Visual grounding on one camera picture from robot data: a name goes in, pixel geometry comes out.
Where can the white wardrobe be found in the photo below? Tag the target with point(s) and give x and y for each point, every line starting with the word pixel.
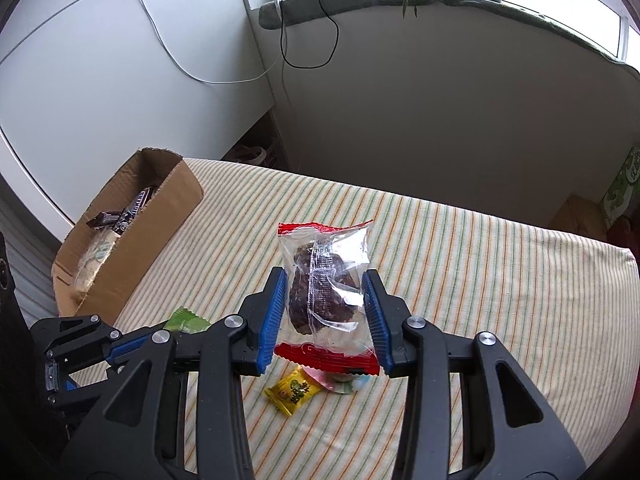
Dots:
pixel 100 85

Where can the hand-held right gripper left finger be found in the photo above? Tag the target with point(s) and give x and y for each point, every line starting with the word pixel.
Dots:
pixel 272 320

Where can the clear red-edged snack packet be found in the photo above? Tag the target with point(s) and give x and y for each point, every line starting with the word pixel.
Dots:
pixel 325 280

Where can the small dark chocolate bar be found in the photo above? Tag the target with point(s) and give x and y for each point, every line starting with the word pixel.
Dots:
pixel 102 220

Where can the pink white candy wrapper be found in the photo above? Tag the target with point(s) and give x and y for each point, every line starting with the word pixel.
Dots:
pixel 345 384

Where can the brown cardboard box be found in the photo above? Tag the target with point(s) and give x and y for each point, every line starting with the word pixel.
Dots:
pixel 150 240

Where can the brown cardboard carton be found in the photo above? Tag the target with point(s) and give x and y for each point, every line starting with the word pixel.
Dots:
pixel 575 217

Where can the beige snack packet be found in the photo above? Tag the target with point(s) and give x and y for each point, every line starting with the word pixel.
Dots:
pixel 95 260

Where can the green printed carton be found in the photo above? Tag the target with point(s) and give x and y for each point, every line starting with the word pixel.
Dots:
pixel 622 190

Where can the small green snack packet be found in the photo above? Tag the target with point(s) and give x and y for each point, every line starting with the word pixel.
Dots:
pixel 187 321

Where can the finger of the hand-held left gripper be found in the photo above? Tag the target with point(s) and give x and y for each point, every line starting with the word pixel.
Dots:
pixel 75 335
pixel 65 385

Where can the yellow candy packet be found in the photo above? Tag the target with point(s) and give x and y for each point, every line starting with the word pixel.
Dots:
pixel 292 390

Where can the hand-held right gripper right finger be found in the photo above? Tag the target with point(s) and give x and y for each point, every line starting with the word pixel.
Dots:
pixel 377 320

